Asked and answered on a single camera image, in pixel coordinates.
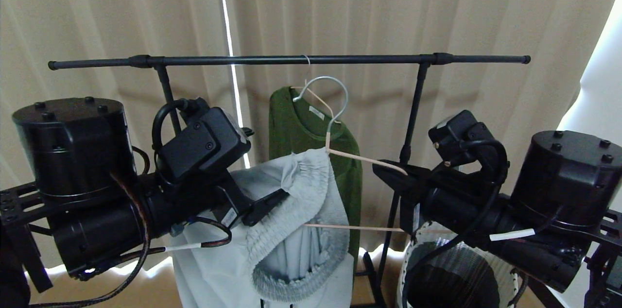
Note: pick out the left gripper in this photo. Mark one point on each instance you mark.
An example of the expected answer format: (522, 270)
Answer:
(97, 240)

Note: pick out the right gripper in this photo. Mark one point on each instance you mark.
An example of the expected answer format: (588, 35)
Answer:
(461, 211)

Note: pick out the pink clothes hanger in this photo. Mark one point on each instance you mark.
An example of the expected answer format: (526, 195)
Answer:
(364, 158)
(320, 100)

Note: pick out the pale grey shorts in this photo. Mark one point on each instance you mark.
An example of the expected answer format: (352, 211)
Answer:
(301, 249)

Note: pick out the green long-sleeved shirt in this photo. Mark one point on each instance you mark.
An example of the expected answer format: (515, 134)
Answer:
(291, 123)

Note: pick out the white laundry basket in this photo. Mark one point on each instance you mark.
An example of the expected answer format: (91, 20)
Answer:
(505, 259)

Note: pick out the black clothes rack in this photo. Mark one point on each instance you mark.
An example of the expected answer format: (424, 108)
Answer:
(243, 60)

